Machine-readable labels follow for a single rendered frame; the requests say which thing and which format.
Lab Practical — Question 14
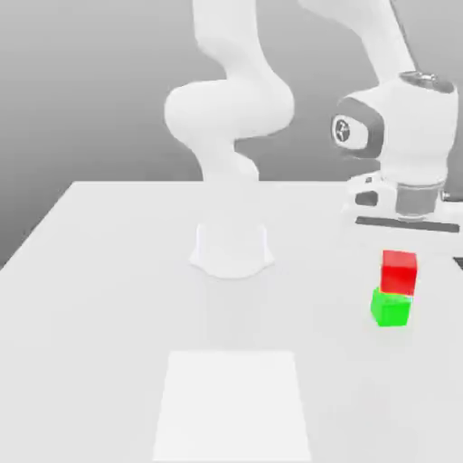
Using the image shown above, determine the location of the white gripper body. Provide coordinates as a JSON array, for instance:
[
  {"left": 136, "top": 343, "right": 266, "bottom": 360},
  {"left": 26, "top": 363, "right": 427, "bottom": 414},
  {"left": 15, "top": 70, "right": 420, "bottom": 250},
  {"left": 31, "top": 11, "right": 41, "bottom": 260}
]
[{"left": 341, "top": 201, "right": 463, "bottom": 250}]

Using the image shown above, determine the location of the small red cube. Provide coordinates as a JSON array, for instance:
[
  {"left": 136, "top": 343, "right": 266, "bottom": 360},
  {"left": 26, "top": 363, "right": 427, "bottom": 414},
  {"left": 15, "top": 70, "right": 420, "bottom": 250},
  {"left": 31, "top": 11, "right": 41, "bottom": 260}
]
[{"left": 380, "top": 250, "right": 418, "bottom": 297}]

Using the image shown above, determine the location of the small green cube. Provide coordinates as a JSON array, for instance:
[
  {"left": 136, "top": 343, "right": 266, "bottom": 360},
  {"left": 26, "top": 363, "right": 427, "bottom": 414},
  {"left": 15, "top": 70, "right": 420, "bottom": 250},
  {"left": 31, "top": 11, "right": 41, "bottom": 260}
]
[{"left": 370, "top": 287, "right": 412, "bottom": 327}]

